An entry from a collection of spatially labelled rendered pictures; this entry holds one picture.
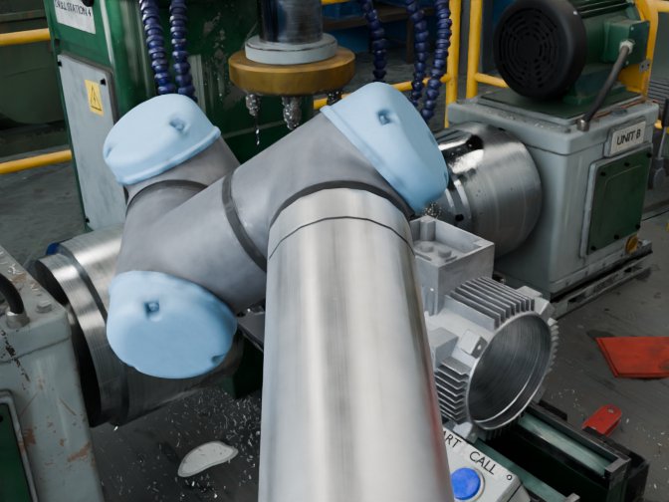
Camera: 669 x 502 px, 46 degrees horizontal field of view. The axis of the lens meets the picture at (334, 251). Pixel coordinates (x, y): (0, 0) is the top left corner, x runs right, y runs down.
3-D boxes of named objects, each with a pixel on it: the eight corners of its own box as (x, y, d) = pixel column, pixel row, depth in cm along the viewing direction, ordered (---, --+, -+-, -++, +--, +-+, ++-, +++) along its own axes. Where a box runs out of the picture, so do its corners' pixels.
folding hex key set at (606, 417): (596, 448, 115) (597, 438, 115) (576, 438, 118) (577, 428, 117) (623, 420, 121) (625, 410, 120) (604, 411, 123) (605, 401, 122)
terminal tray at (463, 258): (370, 285, 105) (369, 236, 102) (427, 261, 111) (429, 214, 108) (434, 321, 96) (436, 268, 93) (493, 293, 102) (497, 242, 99)
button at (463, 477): (446, 494, 73) (440, 485, 72) (466, 468, 74) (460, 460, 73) (470, 512, 71) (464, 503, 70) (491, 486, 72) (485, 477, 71)
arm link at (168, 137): (83, 185, 51) (103, 110, 57) (175, 288, 58) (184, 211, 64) (187, 140, 49) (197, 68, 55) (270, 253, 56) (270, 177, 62)
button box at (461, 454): (363, 463, 84) (343, 439, 80) (406, 412, 86) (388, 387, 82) (487, 561, 72) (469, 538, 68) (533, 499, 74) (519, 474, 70)
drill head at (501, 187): (332, 269, 144) (328, 136, 133) (483, 209, 167) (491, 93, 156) (429, 323, 126) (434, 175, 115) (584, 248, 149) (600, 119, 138)
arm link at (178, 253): (214, 255, 41) (224, 129, 49) (68, 345, 45) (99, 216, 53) (308, 331, 45) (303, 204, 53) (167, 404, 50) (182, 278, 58)
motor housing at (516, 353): (347, 391, 109) (345, 270, 101) (444, 343, 120) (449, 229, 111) (453, 467, 95) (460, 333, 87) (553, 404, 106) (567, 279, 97)
